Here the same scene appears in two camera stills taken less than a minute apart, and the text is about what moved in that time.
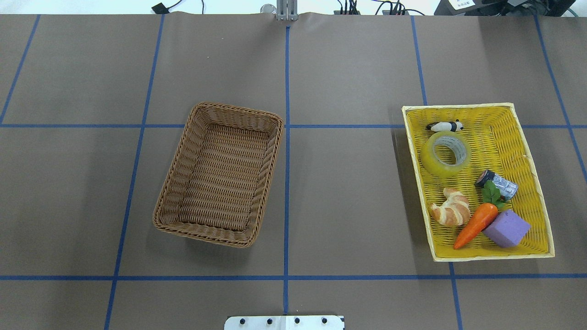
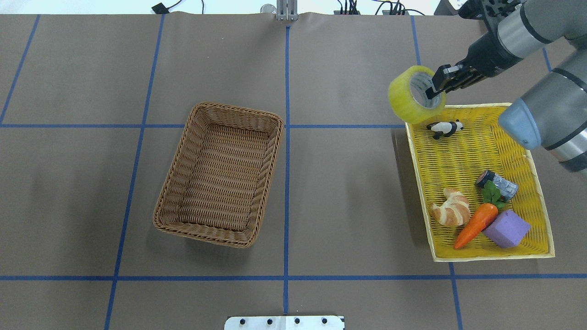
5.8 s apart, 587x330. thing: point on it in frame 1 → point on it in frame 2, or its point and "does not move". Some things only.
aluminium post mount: [286, 10] does not move
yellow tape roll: [445, 154] → [408, 97]
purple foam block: [507, 229] does not move
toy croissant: [455, 211] does not move
